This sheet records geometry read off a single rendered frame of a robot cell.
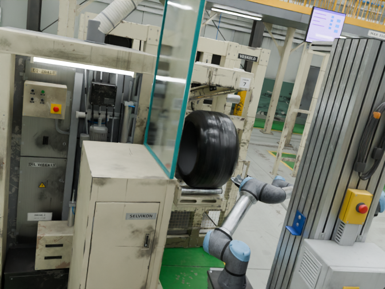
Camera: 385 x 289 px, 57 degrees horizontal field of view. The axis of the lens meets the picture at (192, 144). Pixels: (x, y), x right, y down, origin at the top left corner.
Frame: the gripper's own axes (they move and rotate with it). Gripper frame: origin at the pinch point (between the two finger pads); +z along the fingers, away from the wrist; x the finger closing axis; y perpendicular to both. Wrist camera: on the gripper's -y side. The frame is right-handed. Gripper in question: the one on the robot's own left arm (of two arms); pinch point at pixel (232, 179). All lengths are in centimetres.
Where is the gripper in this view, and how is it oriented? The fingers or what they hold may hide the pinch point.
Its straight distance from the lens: 256.5
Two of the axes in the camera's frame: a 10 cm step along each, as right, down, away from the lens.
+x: -5.4, 4.5, -7.2
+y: 1.2, -8.0, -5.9
